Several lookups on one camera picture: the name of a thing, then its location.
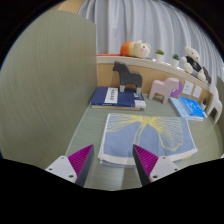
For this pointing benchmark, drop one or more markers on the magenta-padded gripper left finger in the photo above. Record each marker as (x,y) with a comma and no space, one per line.
(63,166)

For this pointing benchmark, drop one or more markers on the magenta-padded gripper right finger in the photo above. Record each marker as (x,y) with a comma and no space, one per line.
(161,166)

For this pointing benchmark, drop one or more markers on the light blue book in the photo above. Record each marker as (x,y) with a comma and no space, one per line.
(177,107)

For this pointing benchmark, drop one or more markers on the green desk partition panel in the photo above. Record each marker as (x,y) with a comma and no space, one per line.
(220,103)
(46,93)

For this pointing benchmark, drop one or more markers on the small potted plant white pot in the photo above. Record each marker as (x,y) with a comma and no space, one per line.
(204,104)
(175,62)
(159,57)

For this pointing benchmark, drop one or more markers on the navy blue book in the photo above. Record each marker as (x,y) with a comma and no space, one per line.
(100,97)

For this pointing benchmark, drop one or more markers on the dark grey horse figure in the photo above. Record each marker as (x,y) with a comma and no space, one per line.
(128,77)

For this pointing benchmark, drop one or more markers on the small black horse figure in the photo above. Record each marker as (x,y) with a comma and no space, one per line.
(207,76)

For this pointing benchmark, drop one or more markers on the white teddy bear black shirt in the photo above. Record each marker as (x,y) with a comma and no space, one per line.
(193,63)

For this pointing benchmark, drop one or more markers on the cream and orange plush toy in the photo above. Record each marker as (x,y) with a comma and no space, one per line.
(138,50)

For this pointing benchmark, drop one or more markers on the orange flat strip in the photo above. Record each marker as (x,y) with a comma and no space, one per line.
(108,54)

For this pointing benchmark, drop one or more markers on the grey white curtain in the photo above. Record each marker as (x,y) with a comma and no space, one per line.
(140,23)

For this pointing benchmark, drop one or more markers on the white wall socket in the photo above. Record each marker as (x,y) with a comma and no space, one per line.
(188,88)

